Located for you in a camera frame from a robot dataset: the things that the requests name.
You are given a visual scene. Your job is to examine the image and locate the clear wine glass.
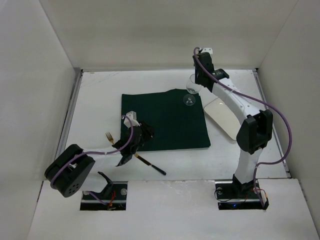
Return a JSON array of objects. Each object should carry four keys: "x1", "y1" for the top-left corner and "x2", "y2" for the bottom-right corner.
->
[{"x1": 183, "y1": 73, "x2": 202, "y2": 106}]

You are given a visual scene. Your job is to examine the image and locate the gold knife green handle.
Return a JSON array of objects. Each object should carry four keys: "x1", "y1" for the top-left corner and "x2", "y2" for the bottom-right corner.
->
[{"x1": 134, "y1": 153, "x2": 167, "y2": 176}]

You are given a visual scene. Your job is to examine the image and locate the dark green cloth napkin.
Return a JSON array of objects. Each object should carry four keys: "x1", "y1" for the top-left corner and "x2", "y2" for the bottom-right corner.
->
[{"x1": 121, "y1": 89, "x2": 211, "y2": 152}]

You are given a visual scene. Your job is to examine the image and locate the gold fork green handle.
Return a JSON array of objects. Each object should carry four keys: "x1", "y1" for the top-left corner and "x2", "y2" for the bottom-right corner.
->
[{"x1": 105, "y1": 132, "x2": 114, "y2": 144}]

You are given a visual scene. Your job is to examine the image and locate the white rectangular plate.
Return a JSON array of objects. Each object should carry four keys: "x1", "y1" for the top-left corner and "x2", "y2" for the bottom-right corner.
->
[{"x1": 204, "y1": 98, "x2": 241, "y2": 141}]

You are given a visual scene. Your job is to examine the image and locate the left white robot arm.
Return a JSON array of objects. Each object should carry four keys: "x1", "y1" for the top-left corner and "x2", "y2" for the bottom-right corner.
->
[{"x1": 44, "y1": 120, "x2": 155, "y2": 198}]

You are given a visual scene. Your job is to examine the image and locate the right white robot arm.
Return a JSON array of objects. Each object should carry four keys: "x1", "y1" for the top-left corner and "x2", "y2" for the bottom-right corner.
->
[{"x1": 192, "y1": 52, "x2": 273, "y2": 185}]

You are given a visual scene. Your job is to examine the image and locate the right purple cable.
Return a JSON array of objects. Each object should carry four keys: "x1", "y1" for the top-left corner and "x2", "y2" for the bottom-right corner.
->
[{"x1": 193, "y1": 46, "x2": 293, "y2": 198}]

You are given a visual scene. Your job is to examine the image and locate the purple cable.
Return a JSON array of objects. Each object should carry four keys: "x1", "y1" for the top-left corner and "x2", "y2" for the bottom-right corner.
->
[
  {"x1": 193, "y1": 46, "x2": 293, "y2": 198},
  {"x1": 50, "y1": 114, "x2": 135, "y2": 205}
]

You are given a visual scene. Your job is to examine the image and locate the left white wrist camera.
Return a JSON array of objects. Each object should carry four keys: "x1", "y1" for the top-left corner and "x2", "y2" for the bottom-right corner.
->
[{"x1": 123, "y1": 111, "x2": 140, "y2": 128}]

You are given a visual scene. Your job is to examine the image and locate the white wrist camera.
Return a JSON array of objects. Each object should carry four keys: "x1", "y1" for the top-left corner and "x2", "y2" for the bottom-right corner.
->
[
  {"x1": 123, "y1": 111, "x2": 140, "y2": 128},
  {"x1": 199, "y1": 47, "x2": 213, "y2": 55}
]

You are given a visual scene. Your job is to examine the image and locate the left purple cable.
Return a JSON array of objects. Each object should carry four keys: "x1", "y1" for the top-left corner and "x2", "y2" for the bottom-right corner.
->
[{"x1": 50, "y1": 114, "x2": 135, "y2": 205}]

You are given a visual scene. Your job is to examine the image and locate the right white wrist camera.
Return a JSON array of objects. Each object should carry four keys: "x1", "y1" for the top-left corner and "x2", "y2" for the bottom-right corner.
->
[{"x1": 199, "y1": 47, "x2": 213, "y2": 55}]

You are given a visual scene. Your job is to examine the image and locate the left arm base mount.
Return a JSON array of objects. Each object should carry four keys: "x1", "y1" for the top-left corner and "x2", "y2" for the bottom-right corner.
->
[{"x1": 80, "y1": 171, "x2": 128, "y2": 211}]

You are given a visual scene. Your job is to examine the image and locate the left aluminium table rail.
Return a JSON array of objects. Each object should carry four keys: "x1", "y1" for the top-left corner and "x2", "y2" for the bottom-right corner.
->
[{"x1": 51, "y1": 67, "x2": 83, "y2": 163}]

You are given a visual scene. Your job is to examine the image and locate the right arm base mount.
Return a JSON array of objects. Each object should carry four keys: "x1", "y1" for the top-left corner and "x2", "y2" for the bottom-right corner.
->
[{"x1": 214, "y1": 176, "x2": 269, "y2": 211}]

